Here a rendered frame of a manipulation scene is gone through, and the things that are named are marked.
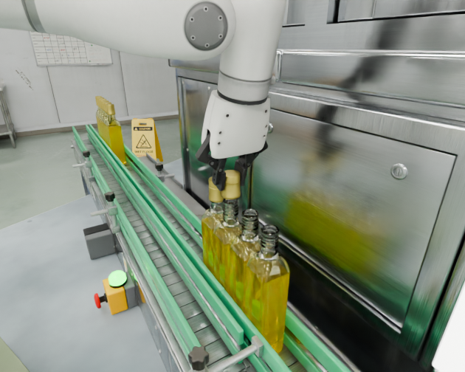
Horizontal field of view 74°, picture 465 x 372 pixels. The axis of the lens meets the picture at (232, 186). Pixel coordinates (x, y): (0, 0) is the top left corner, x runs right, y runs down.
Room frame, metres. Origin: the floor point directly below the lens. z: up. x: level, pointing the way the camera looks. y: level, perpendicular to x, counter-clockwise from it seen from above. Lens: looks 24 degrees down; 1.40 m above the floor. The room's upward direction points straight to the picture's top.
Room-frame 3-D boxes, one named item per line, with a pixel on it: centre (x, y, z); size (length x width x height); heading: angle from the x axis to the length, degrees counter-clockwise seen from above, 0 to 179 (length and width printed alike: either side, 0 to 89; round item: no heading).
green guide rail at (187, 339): (1.07, 0.50, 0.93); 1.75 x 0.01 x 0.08; 31
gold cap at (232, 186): (0.50, 0.00, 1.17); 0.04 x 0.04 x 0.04
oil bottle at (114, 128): (1.41, 0.55, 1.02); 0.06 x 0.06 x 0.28; 31
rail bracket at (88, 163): (1.19, 0.62, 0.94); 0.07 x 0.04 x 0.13; 121
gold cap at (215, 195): (0.55, 0.03, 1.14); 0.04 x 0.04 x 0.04
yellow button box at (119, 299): (0.64, 0.31, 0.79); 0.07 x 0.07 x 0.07; 31
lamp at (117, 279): (0.64, 0.31, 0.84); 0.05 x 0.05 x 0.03
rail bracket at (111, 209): (0.79, 0.38, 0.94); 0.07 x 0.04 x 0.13; 121
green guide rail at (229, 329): (1.11, 0.44, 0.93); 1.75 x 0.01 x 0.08; 31
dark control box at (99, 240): (0.88, 0.46, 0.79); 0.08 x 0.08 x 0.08; 31
